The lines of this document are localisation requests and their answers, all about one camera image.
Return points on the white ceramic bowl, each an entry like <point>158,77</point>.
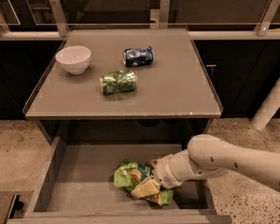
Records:
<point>74,59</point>

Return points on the green crushed soda can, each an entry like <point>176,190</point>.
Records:
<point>118,82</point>

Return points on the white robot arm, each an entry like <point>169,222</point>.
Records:
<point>206,157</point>

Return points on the grey counter cabinet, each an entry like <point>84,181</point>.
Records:
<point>174,85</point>

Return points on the green rice chip bag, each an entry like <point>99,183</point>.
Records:
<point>129,174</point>

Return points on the metal railing frame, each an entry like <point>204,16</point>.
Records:
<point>202,19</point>

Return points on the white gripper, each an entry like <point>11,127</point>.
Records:
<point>164,172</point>

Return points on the open grey top drawer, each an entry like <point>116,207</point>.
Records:
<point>76,187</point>

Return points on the blue crushed soda can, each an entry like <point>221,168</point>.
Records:
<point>134,57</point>

